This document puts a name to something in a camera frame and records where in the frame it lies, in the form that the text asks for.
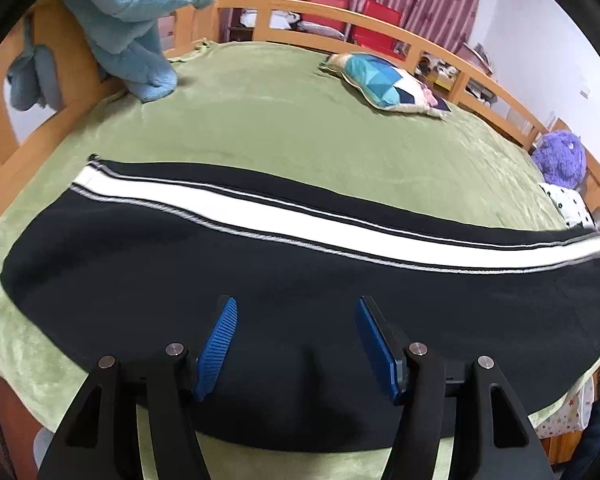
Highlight white star-patterned cloth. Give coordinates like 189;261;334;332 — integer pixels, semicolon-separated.
538;182;600;232

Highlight black pants with white stripe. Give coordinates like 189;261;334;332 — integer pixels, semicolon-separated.
1;154;600;452

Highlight purple plush toy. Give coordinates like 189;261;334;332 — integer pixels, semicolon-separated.
532;130;587;187

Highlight star-print bed sheet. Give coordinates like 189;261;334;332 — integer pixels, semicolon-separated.
534;377;594;440

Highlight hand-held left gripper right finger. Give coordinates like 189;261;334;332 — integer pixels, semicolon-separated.
356;296;555;480

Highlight red chair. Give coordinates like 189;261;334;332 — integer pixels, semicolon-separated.
300;0;349;41
352;0;403;60

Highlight patchwork patterned pillow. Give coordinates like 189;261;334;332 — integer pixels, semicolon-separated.
319;52;453;119

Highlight light blue plush toy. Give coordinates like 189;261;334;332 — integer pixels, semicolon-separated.
6;0;224;111

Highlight green fleece blanket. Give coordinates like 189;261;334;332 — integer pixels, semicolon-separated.
0;41;594;480

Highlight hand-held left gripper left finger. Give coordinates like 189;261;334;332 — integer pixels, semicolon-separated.
38;296;239;480

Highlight wooden bed frame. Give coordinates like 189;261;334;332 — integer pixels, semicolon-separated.
0;0;600;463

